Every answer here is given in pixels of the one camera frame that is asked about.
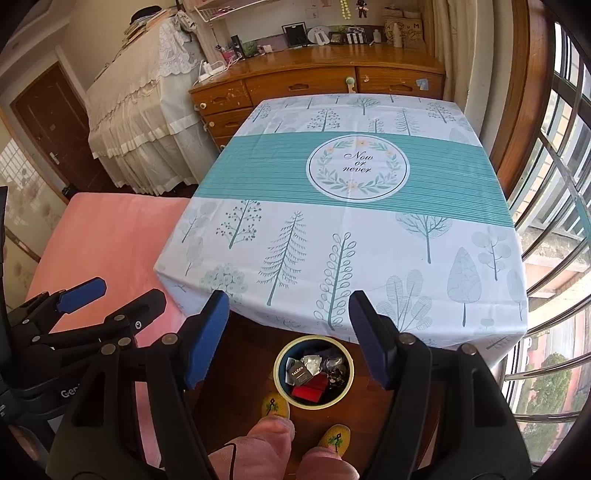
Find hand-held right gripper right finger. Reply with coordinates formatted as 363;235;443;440
349;291;532;480

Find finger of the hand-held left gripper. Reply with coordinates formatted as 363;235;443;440
32;289;166;365
7;277;108;342

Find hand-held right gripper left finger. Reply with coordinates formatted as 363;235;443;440
46;291;230;480

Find clear plastic wrapper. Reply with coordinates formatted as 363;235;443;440
323;354;348;384

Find blue trash bin cream rim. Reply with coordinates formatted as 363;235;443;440
273;335;355;409

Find red gold-printed paper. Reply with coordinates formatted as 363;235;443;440
292;374;329;401

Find pink bed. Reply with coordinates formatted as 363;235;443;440
25;191;199;467

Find grey small box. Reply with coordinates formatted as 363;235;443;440
285;357;311;385

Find yellow embroidered slipper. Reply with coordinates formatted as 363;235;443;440
318;425;351;457
262;394;291;420

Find tree-printed tablecloth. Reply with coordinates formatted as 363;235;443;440
154;92;529;349

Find patterned glass sliding door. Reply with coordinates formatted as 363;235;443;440
0;120;65;264

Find person's pink pants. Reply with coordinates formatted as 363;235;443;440
210;418;361;480

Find brown wooden door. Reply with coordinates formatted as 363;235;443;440
11;62;107;197

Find lace-covered white furniture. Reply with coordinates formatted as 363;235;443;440
85;18;220;195

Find metal window grille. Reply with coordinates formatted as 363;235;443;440
503;23;591;462

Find wooden dresser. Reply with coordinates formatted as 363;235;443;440
189;48;446;153

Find cream curtain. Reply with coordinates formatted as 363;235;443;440
431;0;497;125

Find wooden window frame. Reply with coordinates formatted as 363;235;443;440
485;0;555;199

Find white wire shelf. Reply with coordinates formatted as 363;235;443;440
194;0;259;21

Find black photo frame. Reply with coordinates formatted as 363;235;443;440
283;24;309;48

